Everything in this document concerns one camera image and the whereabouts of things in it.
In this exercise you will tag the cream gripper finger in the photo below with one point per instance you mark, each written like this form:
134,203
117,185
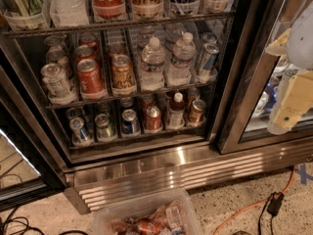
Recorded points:
295,102
279,46

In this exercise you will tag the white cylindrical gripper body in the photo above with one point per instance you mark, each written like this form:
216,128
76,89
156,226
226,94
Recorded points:
302,43

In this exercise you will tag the red coke can front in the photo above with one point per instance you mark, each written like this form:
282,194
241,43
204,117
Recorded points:
91,82

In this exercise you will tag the red coke can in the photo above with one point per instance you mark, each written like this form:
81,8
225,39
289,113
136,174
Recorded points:
83,52
91,82
89,39

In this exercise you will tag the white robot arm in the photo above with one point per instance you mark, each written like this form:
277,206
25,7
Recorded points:
295,93

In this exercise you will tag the glass fridge door right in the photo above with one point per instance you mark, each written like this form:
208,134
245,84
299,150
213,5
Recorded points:
241,130

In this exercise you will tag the glass fridge door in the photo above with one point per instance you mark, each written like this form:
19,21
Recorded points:
241,130
27,171

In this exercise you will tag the blue silver tall can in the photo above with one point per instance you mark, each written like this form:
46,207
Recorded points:
208,56

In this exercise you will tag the blue tall can back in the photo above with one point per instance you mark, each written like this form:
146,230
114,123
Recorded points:
208,38

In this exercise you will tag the copper can bottom right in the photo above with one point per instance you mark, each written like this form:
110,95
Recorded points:
195,116

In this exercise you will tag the red can bottom shelf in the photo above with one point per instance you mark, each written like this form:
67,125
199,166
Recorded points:
153,121

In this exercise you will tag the brown can top shelf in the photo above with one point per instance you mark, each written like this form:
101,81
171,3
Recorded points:
146,9

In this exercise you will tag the orange can front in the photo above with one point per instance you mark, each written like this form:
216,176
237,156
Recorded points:
123,77

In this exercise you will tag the blue pepsi can bottom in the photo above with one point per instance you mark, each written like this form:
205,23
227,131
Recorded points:
130,125

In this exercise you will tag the orange can back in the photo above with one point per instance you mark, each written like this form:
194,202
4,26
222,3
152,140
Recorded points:
116,48

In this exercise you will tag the coca-cola bottle top shelf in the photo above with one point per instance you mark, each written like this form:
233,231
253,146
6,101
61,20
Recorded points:
108,9

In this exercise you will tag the steel fridge cabinet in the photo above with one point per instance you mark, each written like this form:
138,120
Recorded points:
104,173

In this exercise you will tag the green silver can bottom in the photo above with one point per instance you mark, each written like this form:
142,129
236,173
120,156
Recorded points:
105,131

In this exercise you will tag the red coke can back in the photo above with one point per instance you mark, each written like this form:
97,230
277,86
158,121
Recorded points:
89,39

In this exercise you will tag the red coke can middle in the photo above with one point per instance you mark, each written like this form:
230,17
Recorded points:
83,52

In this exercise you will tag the orange can in bin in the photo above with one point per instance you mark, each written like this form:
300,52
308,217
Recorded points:
148,227

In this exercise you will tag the blue silver can bottom left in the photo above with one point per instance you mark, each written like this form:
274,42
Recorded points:
80,133

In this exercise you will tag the clear bottle top shelf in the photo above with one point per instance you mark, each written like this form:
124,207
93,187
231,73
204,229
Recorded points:
68,13

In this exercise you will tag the silver can front left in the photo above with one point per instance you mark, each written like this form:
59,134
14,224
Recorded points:
60,90

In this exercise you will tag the silver can middle left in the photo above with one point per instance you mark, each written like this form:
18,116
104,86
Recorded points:
60,58

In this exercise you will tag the silver can back left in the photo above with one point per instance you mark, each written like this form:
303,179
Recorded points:
55,41

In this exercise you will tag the glass fridge door left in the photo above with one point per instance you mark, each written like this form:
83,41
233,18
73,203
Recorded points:
27,171

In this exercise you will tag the clear water bottle right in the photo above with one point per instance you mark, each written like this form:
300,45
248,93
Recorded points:
183,53

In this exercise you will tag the clear water bottle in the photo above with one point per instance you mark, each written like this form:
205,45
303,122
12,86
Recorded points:
152,65
183,53

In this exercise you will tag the water bottle back right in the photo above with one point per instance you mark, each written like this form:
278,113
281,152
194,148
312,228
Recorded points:
173,32

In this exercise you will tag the black power adapter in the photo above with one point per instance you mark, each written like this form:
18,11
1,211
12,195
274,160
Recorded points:
275,203

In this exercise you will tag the brown drink bottle bottom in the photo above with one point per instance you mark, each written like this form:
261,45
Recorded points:
175,112

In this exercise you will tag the clear water bottle left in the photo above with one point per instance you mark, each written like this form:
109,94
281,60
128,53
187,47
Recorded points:
152,65

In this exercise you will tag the water bottle back left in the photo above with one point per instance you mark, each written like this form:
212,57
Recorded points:
144,35

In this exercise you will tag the crushed bottle in bin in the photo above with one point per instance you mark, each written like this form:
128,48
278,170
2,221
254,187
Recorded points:
174,218

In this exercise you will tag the clear plastic bin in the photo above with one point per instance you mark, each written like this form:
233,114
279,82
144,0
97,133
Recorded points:
122,219

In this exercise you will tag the green drink top left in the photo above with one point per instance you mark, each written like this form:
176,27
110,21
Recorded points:
27,14

